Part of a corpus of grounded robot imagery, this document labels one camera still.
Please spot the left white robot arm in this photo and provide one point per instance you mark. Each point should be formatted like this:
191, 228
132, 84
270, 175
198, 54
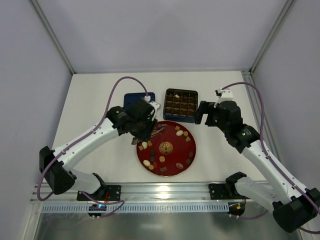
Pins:
58, 165

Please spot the blue chocolate tin box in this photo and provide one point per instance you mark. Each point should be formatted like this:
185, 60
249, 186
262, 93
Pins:
180, 109

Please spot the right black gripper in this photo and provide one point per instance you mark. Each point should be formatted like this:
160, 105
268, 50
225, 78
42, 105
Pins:
207, 116

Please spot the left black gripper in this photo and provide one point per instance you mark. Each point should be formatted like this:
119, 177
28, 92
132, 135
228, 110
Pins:
146, 133

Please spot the white oval chocolate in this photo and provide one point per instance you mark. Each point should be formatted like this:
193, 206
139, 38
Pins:
179, 133

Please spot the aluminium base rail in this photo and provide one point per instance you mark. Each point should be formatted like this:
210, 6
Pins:
155, 191

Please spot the slotted cable duct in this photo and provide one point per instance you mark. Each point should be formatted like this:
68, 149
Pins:
136, 207

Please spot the brown oval chocolate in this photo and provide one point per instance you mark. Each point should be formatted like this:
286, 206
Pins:
179, 166

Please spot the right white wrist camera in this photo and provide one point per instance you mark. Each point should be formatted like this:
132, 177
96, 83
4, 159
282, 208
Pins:
224, 95

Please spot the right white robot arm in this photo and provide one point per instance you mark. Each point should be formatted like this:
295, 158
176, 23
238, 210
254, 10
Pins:
291, 203

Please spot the blue tin lid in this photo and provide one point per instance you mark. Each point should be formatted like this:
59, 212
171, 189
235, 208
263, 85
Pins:
130, 100

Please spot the tan square chocolate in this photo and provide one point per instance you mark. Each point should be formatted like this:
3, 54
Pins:
162, 159

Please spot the red round plate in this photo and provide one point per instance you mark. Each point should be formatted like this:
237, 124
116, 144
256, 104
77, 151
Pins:
174, 148

